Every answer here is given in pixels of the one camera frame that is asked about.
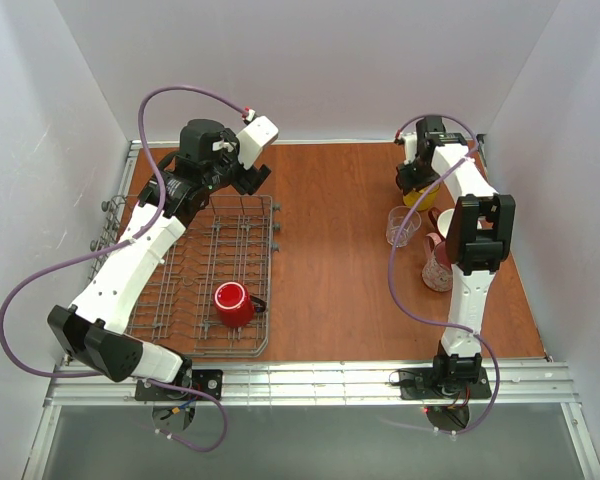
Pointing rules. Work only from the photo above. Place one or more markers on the grey wire dish rack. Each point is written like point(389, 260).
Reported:
point(231, 240)

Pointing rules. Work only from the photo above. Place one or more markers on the yellow mug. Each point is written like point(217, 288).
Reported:
point(422, 200)

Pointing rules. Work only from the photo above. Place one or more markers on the bright red mug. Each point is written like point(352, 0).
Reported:
point(235, 306)

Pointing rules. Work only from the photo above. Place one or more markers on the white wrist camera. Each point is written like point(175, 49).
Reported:
point(259, 133)
point(409, 142)

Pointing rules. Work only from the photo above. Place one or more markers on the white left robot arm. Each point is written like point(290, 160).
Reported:
point(210, 157)

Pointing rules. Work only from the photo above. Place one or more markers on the pink ghost pattern mug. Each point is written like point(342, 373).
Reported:
point(437, 272)

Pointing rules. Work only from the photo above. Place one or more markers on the clear glass cup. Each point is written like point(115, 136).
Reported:
point(402, 225)

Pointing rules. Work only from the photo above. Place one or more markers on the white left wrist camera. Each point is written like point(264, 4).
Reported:
point(259, 133)

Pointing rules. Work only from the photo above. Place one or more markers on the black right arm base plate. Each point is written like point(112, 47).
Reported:
point(420, 384)

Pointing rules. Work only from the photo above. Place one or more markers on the dark red mug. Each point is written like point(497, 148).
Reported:
point(440, 220)

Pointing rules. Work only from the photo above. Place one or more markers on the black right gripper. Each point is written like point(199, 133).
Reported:
point(412, 179)

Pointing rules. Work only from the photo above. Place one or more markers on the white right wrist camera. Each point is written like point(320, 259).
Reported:
point(409, 142)

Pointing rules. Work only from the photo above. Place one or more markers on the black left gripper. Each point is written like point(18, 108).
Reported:
point(250, 178)

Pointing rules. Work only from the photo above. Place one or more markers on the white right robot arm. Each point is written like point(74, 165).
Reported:
point(478, 241)

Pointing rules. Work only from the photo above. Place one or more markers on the aluminium frame rail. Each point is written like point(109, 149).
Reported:
point(356, 383)

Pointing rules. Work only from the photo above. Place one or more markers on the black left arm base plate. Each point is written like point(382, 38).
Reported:
point(209, 381)

